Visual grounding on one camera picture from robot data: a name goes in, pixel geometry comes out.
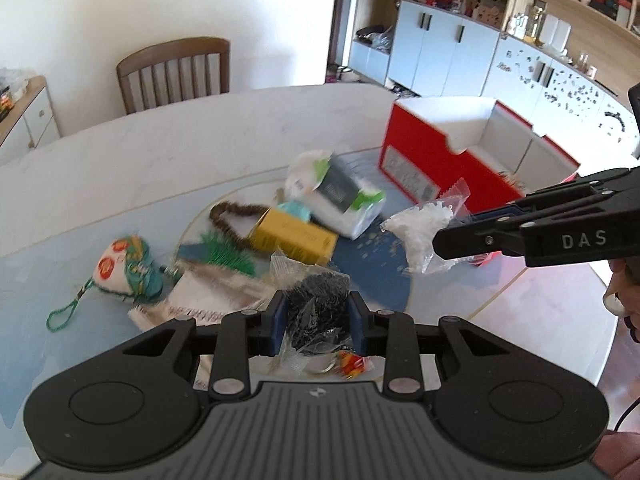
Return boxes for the plastic bags on cabinet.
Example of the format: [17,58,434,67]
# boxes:
[355,26,395,54]

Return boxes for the white cabinet with stickers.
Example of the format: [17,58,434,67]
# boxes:
[481,35,640,162]

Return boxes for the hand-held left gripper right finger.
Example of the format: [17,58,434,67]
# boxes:
[347,291,502,396]

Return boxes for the yellow box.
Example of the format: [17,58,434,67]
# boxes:
[248,208,339,266]

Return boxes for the small teal object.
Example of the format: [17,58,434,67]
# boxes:
[276,199,314,224]

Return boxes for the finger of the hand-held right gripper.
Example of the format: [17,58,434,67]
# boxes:
[432,214,532,261]
[469,166,634,224]

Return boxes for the low white cabinet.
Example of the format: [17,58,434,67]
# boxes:
[348,39,394,86]

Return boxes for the brown bead bracelet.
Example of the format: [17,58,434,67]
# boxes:
[209,201,271,251]

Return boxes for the tall white cabinet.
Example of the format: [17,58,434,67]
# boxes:
[385,0,502,99]

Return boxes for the white green tissue packet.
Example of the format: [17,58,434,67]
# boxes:
[286,150,387,240]

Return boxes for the white sideboard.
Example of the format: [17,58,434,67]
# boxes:
[0,76,62,162]

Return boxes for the white storage container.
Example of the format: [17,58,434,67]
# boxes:
[542,13,572,52]

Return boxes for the green bristle brush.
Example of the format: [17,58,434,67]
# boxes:
[176,231,259,277]

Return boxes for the slatted wooden chair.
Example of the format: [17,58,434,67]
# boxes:
[116,37,231,115]

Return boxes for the bag of white beads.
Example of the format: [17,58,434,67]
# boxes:
[380,179,473,276]

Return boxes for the red cardboard box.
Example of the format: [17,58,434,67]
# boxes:
[381,96,582,268]

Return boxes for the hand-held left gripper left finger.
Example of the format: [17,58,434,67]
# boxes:
[122,292,288,402]

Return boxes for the person's right hand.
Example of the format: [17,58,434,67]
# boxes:
[604,260,640,318]

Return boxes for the red orange candy wrapper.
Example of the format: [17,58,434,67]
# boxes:
[337,351,370,379]

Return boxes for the bag of black beads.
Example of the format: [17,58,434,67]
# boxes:
[270,252,353,376]

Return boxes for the patterned fabric pouch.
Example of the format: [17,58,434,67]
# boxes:
[47,236,167,332]

